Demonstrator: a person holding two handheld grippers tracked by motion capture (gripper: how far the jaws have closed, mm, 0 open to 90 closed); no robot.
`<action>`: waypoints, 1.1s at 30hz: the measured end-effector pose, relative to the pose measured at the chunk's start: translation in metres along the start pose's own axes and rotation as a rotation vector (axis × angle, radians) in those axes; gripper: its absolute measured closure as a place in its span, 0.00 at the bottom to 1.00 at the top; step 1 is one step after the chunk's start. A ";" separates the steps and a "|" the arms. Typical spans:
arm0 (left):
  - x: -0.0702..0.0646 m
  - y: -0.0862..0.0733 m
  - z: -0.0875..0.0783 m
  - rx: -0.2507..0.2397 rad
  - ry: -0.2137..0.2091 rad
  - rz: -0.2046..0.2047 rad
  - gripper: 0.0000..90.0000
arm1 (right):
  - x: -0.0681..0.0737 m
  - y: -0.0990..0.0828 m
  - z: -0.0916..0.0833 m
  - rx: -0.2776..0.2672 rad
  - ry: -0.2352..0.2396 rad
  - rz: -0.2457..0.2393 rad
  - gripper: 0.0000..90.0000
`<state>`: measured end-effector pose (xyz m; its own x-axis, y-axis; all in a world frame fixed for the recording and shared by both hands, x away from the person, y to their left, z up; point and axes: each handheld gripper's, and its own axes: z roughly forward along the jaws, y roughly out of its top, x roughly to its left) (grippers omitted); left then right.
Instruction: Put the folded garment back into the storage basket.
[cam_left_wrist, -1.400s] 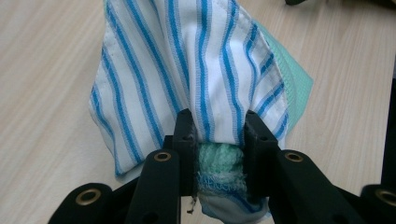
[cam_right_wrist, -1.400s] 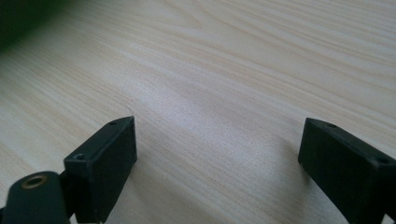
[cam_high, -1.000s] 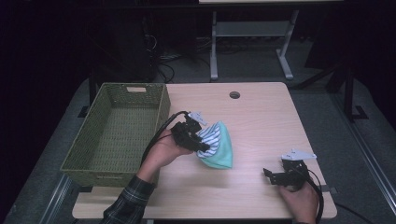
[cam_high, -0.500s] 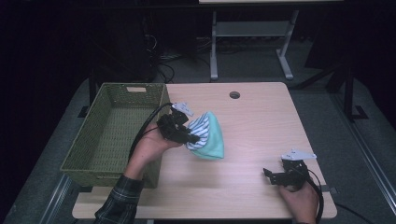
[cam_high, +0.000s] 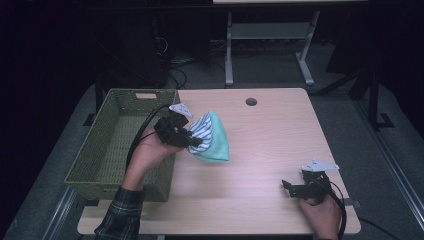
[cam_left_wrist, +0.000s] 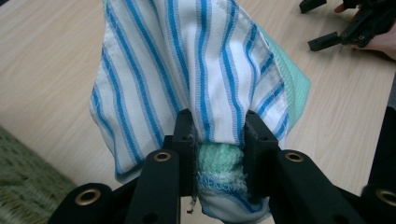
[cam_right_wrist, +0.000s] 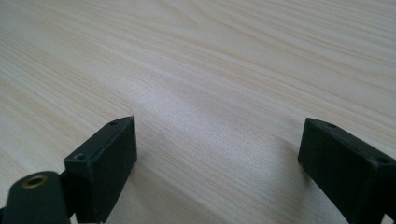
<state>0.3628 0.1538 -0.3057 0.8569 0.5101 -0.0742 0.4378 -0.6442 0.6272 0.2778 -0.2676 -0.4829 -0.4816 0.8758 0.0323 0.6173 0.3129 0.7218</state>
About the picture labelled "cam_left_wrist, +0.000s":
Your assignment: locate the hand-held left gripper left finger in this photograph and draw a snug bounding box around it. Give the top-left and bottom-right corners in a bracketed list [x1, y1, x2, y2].
[163, 108, 198, 198]

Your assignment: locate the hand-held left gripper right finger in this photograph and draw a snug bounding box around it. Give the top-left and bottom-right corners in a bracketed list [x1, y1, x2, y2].
[242, 109, 280, 201]

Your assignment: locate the green and blue-striped cloth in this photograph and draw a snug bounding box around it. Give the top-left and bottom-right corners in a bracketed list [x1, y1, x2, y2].
[89, 0, 312, 224]

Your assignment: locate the green woven basket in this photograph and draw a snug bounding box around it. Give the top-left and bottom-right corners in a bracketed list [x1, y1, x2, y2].
[0, 125, 79, 224]

